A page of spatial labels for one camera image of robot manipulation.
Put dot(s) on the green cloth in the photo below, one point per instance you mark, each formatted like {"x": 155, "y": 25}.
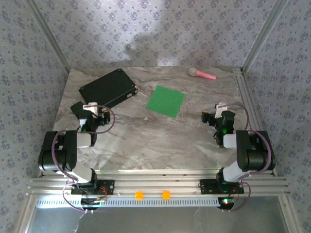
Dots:
{"x": 165, "y": 102}

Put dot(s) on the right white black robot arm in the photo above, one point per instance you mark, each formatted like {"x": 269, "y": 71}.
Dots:
{"x": 255, "y": 157}

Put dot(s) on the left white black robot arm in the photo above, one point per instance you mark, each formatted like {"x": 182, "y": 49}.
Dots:
{"x": 58, "y": 155}

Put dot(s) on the small black square box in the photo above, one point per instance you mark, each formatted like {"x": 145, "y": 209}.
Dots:
{"x": 76, "y": 109}

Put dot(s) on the grey metal sheet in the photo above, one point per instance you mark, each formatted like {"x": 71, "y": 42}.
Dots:
{"x": 158, "y": 221}

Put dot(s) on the black flat case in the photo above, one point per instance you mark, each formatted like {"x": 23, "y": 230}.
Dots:
{"x": 107, "y": 87}

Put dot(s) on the pink toy microphone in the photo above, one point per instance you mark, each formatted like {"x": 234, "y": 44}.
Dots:
{"x": 204, "y": 74}

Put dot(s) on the orange plastic clip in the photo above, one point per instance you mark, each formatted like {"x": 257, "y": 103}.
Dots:
{"x": 139, "y": 195}
{"x": 166, "y": 195}

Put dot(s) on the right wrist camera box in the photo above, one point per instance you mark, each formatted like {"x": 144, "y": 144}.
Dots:
{"x": 228, "y": 116}

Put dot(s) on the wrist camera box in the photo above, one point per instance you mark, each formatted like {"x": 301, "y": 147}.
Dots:
{"x": 90, "y": 106}
{"x": 228, "y": 116}

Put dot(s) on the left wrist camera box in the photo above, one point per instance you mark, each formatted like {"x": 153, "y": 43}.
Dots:
{"x": 90, "y": 106}

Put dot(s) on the aluminium side rail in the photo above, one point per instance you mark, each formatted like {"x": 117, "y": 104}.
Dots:
{"x": 244, "y": 92}

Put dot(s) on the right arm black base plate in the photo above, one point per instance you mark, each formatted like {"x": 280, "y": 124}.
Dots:
{"x": 206, "y": 187}

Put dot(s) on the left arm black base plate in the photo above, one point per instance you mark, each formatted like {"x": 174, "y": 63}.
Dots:
{"x": 109, "y": 187}

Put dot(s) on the wide aluminium mounting rail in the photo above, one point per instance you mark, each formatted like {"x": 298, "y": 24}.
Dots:
{"x": 155, "y": 183}

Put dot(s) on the aluminium frame post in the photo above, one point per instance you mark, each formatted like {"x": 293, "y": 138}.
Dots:
{"x": 48, "y": 36}
{"x": 264, "y": 31}

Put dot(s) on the aluminium frame leg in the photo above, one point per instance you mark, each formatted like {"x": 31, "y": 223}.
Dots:
{"x": 289, "y": 218}
{"x": 24, "y": 218}

